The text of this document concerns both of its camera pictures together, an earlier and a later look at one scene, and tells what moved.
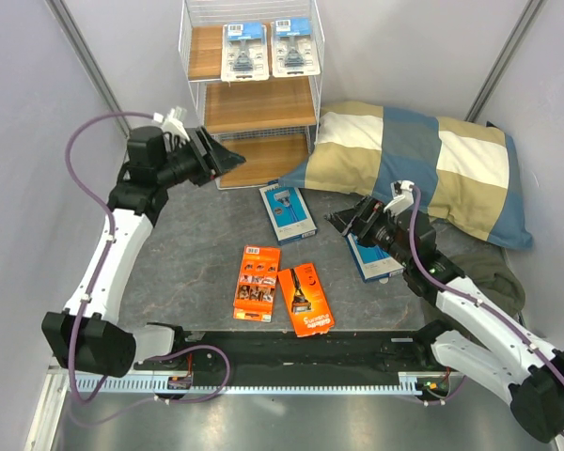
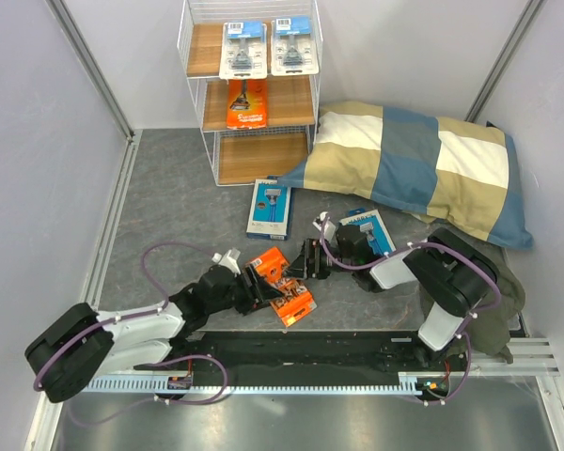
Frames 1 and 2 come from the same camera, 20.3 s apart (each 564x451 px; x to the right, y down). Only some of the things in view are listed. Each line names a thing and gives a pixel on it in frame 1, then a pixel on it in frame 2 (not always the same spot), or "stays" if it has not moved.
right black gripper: x=369 y=209 to x=301 y=269
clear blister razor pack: x=293 y=48 stays
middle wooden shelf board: x=259 y=105 stays
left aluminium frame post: x=65 y=19 stays
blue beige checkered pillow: x=462 y=172 stays
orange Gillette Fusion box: x=306 y=302 to x=246 y=103
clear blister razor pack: x=244 y=53 stays
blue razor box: x=289 y=212 to x=269 y=211
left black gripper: x=217 y=161 to x=258 y=295
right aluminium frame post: x=504 y=59 stays
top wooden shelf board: x=206 y=49 stays
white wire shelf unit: x=254 y=69 stays
